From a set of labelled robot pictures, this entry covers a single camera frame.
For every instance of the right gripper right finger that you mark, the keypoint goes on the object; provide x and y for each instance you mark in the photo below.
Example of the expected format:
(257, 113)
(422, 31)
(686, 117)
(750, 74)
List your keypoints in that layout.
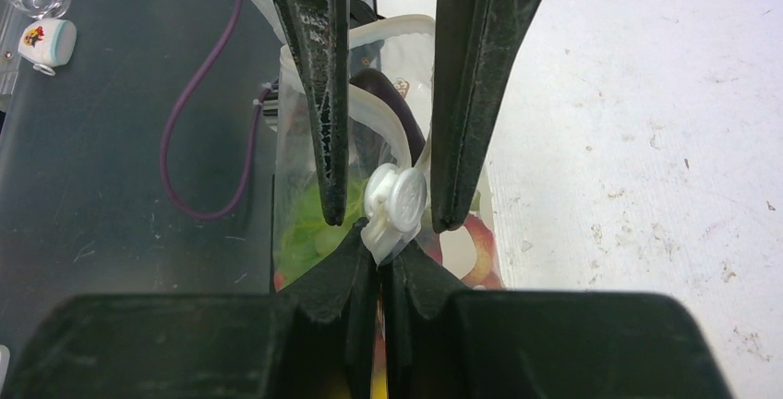
(446, 340)

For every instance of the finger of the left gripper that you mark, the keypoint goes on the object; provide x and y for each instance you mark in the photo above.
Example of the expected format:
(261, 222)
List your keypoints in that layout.
(476, 44)

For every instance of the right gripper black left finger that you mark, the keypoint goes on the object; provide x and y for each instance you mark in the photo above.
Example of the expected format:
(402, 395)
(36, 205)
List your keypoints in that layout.
(313, 339)

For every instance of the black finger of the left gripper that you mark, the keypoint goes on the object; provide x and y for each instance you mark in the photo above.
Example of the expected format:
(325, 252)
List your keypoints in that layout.
(317, 36)

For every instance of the green grape bunch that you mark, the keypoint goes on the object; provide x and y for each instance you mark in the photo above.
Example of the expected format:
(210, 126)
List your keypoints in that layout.
(305, 239)

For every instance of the dark purple eggplant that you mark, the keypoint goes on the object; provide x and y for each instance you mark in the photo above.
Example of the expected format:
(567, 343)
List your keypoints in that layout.
(377, 84)

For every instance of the clear zip top bag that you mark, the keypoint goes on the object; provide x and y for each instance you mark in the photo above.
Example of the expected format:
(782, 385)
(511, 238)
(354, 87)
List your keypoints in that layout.
(402, 48)

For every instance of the red cherry tomato bunch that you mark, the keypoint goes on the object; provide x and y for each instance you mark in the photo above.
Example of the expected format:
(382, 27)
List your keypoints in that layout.
(469, 253)

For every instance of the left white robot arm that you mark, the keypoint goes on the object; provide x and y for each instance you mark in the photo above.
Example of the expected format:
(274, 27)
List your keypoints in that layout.
(476, 43)

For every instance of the small white printed cup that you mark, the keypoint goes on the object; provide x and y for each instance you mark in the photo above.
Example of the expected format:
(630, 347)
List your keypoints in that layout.
(48, 43)

